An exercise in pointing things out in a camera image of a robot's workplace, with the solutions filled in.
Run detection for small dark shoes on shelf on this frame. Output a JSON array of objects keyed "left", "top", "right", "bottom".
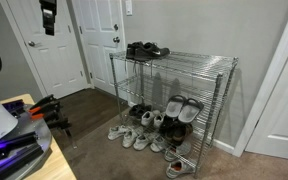
[{"left": 129, "top": 104, "right": 152, "bottom": 119}]

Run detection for black sneaker with white logo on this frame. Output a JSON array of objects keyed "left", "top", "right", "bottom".
[{"left": 134, "top": 42, "right": 170, "bottom": 61}]

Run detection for white sneaker on shelf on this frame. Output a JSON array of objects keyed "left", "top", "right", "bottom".
[
  {"left": 153, "top": 113, "right": 164, "bottom": 128},
  {"left": 141, "top": 110, "right": 160, "bottom": 126}
]

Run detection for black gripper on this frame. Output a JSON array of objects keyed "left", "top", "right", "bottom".
[{"left": 39, "top": 0, "right": 57, "bottom": 36}]

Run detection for grey slide sandal right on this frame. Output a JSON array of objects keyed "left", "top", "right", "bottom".
[{"left": 178, "top": 98, "right": 204, "bottom": 123}]

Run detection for grey sneaker on bottom shelf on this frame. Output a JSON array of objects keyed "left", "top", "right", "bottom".
[{"left": 164, "top": 141, "right": 191, "bottom": 162}]

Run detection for grey sneaker with orange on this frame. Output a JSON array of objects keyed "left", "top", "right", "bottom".
[{"left": 166, "top": 159, "right": 195, "bottom": 179}]

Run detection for grey slide sandal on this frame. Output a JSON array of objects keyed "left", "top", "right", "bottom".
[
  {"left": 165, "top": 95, "right": 186, "bottom": 118},
  {"left": 178, "top": 98, "right": 204, "bottom": 123}
]

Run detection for white door at right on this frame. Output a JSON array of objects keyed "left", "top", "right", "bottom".
[{"left": 246, "top": 60, "right": 288, "bottom": 159}]

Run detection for chrome wire shoe rack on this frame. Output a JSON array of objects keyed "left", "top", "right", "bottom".
[{"left": 109, "top": 52, "right": 238, "bottom": 174}]

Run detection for white door with deadbolt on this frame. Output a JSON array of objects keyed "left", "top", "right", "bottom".
[{"left": 72, "top": 0, "right": 127, "bottom": 95}]

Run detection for white sneaker on floor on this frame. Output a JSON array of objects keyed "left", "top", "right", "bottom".
[
  {"left": 108, "top": 125, "right": 129, "bottom": 140},
  {"left": 133, "top": 134, "right": 151, "bottom": 151},
  {"left": 122, "top": 130, "right": 138, "bottom": 148},
  {"left": 150, "top": 136, "right": 167, "bottom": 153}
]

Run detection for grey slide sandal left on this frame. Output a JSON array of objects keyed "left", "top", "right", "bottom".
[{"left": 165, "top": 95, "right": 186, "bottom": 118}]

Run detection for round grey robot base plate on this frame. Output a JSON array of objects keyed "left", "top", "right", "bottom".
[{"left": 0, "top": 110, "right": 51, "bottom": 180}]

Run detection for dark brown shoes on shelf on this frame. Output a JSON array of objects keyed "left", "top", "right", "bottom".
[{"left": 159, "top": 116, "right": 193, "bottom": 146}]

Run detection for white door with knob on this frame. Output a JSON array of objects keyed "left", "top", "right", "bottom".
[{"left": 6, "top": 0, "right": 87, "bottom": 98}]

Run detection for white light switch plate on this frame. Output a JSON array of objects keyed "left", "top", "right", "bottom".
[{"left": 125, "top": 0, "right": 133, "bottom": 16}]

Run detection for black sneaker one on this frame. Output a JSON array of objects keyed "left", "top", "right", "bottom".
[{"left": 126, "top": 41, "right": 143, "bottom": 60}]

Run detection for black aluminium rail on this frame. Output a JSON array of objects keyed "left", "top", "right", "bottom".
[{"left": 0, "top": 132, "right": 44, "bottom": 179}]

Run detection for black orange clamps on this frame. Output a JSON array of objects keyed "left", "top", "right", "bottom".
[{"left": 28, "top": 94, "right": 77, "bottom": 149}]

